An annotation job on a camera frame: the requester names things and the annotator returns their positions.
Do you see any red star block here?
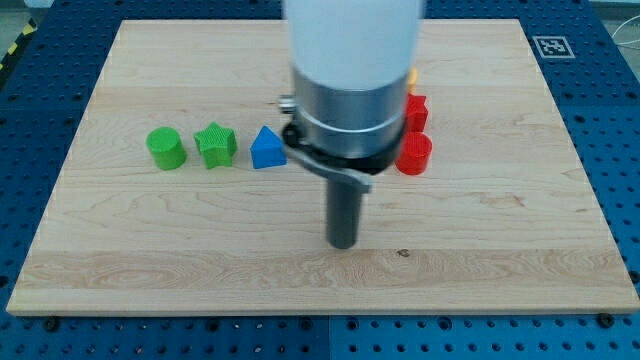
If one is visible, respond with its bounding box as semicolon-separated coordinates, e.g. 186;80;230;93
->
405;94;429;132

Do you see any blue triangle block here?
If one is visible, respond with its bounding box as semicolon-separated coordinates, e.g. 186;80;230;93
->
250;126;287;169

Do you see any wooden board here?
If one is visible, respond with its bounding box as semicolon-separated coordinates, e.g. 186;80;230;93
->
7;19;639;316

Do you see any green star block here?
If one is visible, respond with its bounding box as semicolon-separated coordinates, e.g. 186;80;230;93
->
193;122;237;169

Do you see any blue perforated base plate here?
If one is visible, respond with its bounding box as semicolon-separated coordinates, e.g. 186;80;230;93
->
1;0;639;359

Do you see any green cylinder block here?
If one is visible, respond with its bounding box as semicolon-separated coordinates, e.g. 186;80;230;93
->
145;127;187;170

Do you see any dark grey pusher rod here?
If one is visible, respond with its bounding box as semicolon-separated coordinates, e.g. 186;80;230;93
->
326;180;362;249

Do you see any white cable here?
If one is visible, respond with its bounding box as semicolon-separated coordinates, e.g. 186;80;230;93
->
610;13;640;51

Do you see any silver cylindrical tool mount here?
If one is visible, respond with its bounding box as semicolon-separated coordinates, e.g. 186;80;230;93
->
279;68;407;193

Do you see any yellow block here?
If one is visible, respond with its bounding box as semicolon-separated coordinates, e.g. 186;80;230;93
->
407;67;418;94

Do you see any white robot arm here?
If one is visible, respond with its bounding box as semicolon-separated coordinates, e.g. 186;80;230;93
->
279;0;425;249

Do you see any red cylinder block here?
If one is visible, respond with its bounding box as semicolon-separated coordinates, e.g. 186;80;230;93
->
395;132;433;176

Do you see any fiducial marker tag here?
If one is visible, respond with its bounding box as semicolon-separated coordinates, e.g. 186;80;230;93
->
532;36;575;59

